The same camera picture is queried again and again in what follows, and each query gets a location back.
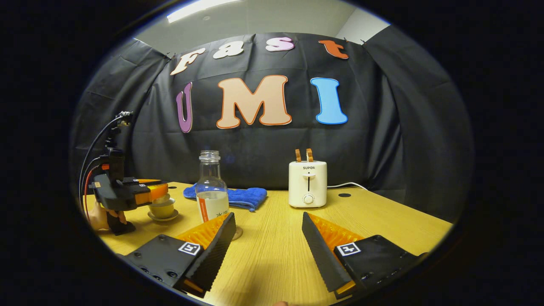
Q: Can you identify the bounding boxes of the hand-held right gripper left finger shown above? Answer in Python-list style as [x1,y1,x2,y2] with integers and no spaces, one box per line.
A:
[122,212,238,298]

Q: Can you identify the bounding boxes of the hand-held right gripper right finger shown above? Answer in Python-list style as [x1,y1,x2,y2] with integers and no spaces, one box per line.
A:
[301,212,428,300]

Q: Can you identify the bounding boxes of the yellow teacup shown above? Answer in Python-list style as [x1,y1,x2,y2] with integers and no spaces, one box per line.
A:
[149,198,176,219]

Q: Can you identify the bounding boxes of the clear water bottle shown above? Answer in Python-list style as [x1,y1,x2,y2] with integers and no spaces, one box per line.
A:
[195,150,230,224]

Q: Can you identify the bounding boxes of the yellow saucer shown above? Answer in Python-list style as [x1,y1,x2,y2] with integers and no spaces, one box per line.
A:
[147,209,180,222]

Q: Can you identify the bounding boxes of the blue towel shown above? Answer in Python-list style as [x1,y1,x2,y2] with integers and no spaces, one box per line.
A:
[183,183,268,212]

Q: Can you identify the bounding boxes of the white toaster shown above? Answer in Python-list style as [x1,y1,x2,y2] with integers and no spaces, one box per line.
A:
[288,160,328,209]

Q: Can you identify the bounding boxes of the black backdrop cloth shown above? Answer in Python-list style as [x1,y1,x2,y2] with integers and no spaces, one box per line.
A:
[70,32,474,221]

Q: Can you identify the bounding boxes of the red gripper cable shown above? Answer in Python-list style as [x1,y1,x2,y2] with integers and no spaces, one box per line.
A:
[84,165,105,209]

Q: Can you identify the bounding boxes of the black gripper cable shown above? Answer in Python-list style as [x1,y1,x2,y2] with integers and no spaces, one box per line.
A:
[79,115,126,213]

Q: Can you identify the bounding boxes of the white toaster cord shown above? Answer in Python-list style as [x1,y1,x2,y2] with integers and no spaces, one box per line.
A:
[326,182,370,192]

